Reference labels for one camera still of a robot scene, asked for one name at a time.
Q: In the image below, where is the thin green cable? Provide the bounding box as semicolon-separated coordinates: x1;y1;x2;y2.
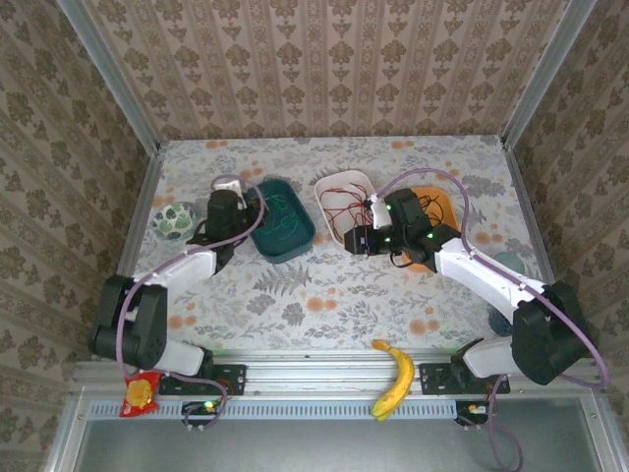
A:
261;193;302;238

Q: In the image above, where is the thin red cable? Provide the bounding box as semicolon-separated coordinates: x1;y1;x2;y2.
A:
318;181;375;233

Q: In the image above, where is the orange plastic tray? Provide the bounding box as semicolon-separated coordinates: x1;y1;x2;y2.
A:
392;185;463;274

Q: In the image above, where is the leaf patterned bowl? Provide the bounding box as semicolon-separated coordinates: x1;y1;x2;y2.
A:
150;202;197;241

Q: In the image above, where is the teal plastic tray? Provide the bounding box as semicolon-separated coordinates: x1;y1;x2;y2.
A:
244;179;316;266

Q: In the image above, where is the white plastic tray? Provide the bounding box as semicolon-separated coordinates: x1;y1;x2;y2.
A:
314;169;382;246

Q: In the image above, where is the pale green cup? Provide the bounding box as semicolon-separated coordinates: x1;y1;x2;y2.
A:
492;250;526;276

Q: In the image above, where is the dark blue textured ball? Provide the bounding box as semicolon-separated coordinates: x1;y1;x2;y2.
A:
487;307;515;338

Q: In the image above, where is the yellow banana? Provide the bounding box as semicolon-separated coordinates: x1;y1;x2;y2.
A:
371;338;417;423

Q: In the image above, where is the small controller board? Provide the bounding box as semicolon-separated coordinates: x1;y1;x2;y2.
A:
454;400;491;428
182;400;223;428

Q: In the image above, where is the red snack packet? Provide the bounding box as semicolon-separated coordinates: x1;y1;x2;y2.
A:
120;371;163;418

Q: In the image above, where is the aluminium table side rail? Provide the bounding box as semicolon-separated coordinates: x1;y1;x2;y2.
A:
499;136;589;360
91;147;167;360

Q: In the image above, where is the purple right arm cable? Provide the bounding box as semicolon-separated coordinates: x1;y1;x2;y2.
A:
374;168;613;472

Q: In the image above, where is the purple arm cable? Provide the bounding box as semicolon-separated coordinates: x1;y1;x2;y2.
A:
374;168;613;472
115;172;266;432

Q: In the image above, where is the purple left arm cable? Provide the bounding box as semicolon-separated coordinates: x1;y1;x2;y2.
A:
115;172;266;432

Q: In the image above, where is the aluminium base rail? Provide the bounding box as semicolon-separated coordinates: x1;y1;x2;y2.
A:
71;349;601;396

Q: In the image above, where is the aluminium frame post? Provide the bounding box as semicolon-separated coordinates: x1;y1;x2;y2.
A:
499;0;600;148
56;0;162;154

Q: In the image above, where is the grey slotted cable duct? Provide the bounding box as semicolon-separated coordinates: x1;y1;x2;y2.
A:
87;397;495;420

